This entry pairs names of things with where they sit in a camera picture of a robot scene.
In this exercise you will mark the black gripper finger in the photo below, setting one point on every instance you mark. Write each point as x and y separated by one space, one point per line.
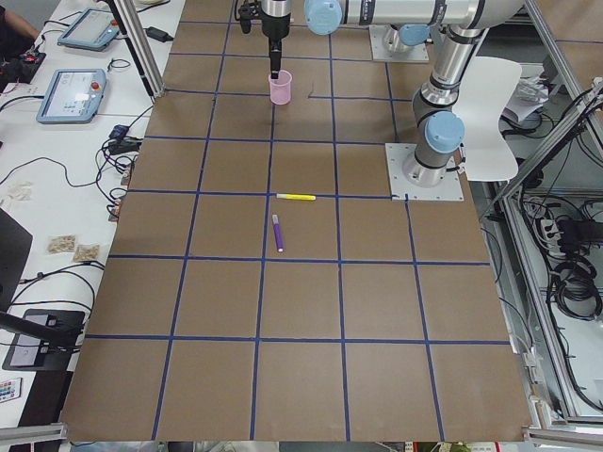
275 57

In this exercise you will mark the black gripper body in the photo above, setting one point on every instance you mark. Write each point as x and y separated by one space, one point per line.
275 27

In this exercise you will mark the purple marker pen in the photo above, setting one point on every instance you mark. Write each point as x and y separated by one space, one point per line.
279 240

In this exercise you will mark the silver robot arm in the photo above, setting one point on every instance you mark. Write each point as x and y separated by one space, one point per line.
441 132
324 17

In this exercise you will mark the pink mesh cup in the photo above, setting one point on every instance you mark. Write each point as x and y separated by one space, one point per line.
280 88

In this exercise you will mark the black power adapter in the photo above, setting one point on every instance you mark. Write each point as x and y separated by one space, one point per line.
158 34

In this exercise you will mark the yellow highlighter pen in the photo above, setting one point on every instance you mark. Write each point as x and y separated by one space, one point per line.
296 197

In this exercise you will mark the blue teach pendant far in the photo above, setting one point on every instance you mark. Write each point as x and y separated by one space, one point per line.
93 30

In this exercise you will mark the blue teach pendant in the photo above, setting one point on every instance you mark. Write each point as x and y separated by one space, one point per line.
93 30
73 96

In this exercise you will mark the blue teach pendant near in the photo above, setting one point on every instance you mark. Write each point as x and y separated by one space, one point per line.
73 96

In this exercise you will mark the white plastic chair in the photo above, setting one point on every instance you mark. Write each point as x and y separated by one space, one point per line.
486 88

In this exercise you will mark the black monitor stand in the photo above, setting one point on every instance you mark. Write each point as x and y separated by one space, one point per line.
43 339

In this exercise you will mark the white remote control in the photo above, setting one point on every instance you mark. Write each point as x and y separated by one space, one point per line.
10 389

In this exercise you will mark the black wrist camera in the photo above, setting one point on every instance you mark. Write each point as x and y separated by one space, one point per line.
246 13

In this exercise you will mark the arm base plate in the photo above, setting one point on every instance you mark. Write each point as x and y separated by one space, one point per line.
409 181
398 47

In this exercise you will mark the aluminium frame post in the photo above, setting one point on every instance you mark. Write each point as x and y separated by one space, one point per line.
124 12

